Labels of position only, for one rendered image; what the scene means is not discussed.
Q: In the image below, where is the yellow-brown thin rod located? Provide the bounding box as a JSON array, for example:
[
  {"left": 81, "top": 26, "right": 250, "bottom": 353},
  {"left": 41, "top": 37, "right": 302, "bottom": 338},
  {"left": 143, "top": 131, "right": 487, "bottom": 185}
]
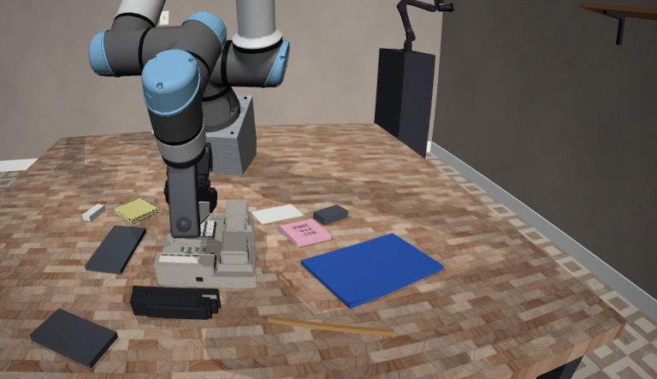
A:
[{"left": 268, "top": 316, "right": 394, "bottom": 335}]

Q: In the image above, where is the white paper sheet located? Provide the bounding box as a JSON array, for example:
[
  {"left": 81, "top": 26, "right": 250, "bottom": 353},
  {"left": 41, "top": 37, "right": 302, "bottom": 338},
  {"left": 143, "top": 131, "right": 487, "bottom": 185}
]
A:
[{"left": 251, "top": 204, "right": 304, "bottom": 224}]

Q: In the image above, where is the beige desk phone base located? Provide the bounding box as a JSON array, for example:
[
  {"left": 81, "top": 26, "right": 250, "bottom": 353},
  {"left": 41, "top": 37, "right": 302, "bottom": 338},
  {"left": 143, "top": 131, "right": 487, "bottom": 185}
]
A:
[{"left": 154, "top": 212, "right": 257, "bottom": 288}]

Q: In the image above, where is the pink sticky note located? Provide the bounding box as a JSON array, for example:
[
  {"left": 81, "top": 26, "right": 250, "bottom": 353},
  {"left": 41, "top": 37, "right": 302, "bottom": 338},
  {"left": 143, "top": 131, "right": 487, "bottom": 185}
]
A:
[{"left": 280, "top": 219, "right": 331, "bottom": 247}]

